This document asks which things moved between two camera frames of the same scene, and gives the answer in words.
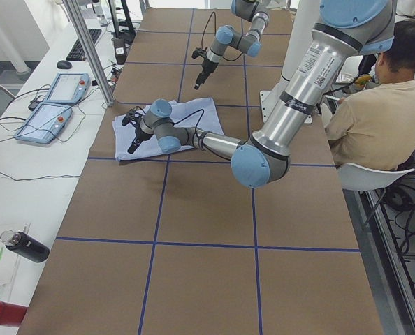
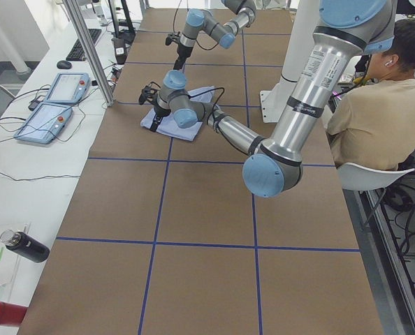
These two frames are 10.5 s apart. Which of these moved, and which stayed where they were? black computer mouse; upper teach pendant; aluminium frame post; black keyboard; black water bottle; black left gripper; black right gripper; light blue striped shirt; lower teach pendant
Moved: black left gripper; black right gripper; light blue striped shirt
Stayed: upper teach pendant; lower teach pendant; black keyboard; black computer mouse; black water bottle; aluminium frame post
